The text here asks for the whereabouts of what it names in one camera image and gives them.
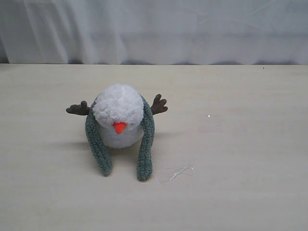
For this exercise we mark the white plush snowman toy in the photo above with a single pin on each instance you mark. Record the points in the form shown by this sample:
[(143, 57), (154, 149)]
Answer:
[(118, 110)]

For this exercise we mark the green fuzzy scarf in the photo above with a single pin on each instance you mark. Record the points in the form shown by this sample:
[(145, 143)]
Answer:
[(99, 148)]

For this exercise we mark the clear tape piece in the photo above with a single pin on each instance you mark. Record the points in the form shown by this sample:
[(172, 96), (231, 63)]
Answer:
[(168, 168)]

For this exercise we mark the white backdrop curtain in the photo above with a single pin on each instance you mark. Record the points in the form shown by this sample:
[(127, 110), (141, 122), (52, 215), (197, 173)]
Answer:
[(154, 31)]

